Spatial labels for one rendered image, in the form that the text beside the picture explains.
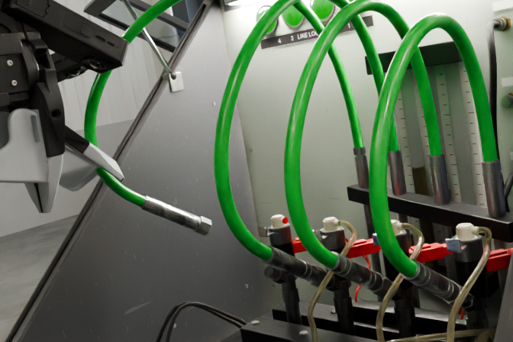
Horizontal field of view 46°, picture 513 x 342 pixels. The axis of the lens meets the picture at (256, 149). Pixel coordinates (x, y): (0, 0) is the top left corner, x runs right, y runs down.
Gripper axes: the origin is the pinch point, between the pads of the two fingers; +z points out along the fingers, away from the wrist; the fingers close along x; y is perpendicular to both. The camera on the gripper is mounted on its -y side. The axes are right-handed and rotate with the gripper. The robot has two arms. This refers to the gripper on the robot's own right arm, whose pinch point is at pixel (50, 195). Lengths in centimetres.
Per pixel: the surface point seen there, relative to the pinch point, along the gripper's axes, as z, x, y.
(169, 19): -52, -255, -235
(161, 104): -5.1, -30.9, -38.5
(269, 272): 16.3, 0.3, -25.1
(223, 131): -2.7, 8.7, -13.7
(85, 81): -35, -606, -385
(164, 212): 7.6, -10.8, -19.9
